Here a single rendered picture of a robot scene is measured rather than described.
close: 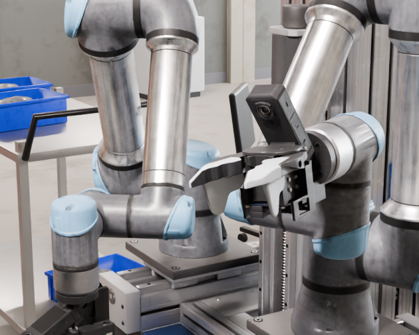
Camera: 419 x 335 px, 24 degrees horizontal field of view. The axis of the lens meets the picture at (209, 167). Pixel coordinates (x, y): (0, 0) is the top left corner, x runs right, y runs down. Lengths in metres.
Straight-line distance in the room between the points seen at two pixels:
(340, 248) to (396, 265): 0.26
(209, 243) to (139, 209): 0.42
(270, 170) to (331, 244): 0.29
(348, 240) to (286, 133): 0.22
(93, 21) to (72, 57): 7.83
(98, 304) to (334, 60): 0.56
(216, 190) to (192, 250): 0.92
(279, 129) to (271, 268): 0.83
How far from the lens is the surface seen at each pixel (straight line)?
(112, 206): 1.65
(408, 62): 1.50
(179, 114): 1.68
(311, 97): 1.43
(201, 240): 2.03
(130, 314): 2.00
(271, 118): 1.14
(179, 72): 1.70
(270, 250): 1.95
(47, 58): 9.50
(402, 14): 1.48
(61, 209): 1.56
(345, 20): 1.49
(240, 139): 4.82
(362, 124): 1.30
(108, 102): 1.90
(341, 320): 1.64
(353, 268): 1.60
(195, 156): 1.99
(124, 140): 1.96
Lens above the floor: 1.73
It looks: 15 degrees down
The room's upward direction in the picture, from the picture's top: straight up
